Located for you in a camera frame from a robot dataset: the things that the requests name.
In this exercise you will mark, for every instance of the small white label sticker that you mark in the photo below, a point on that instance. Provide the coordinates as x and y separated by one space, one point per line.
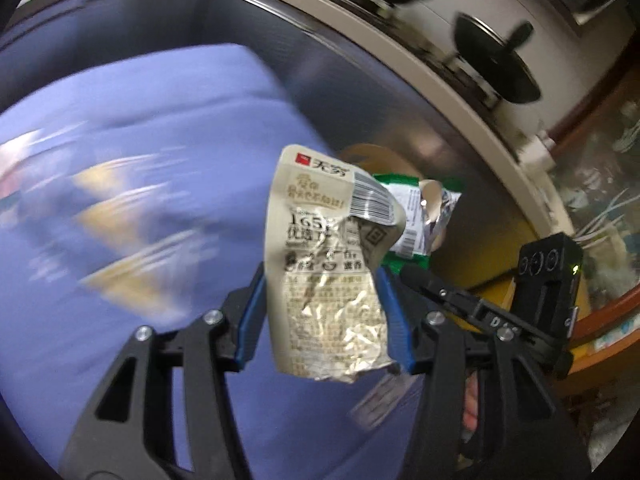
382 400

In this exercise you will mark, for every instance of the grey steel cabinet front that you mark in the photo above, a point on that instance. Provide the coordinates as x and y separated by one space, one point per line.
310 75

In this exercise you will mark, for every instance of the black frying pan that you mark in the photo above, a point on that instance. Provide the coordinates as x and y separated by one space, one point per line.
495 65

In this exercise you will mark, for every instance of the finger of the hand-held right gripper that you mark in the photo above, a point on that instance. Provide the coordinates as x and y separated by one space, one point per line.
460 302

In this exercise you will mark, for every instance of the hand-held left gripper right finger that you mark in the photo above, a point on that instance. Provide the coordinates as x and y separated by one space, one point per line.
396 322

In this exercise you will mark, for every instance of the beige foil snack pouch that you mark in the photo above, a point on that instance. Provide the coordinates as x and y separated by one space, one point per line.
325 285

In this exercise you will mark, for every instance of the gas stove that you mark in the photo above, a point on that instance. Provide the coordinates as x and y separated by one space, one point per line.
425 35

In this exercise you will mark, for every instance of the blue tablecloth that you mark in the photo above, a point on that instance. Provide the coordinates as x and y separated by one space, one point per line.
150 210

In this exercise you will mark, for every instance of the green foil snack wrapper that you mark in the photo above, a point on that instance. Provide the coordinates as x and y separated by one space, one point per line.
417 210

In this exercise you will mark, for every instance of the round brown cardboard bin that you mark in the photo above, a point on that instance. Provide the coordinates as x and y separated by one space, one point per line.
375 155

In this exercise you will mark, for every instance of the wooden glass display cabinet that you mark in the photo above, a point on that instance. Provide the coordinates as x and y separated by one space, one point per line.
605 185

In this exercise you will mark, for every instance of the beige kitchen countertop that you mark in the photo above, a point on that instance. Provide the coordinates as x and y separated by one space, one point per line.
450 110

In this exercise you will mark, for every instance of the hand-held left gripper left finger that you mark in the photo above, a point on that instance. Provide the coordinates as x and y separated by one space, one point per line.
247 322

